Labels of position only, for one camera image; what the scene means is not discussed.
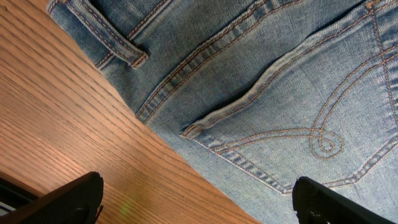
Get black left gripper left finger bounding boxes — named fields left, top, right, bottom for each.
left=1, top=172, right=104, bottom=224

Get medium blue denim jeans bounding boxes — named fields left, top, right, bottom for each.
left=47, top=0, right=397, bottom=223

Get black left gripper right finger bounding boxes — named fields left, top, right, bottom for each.
left=292, top=177, right=393, bottom=224

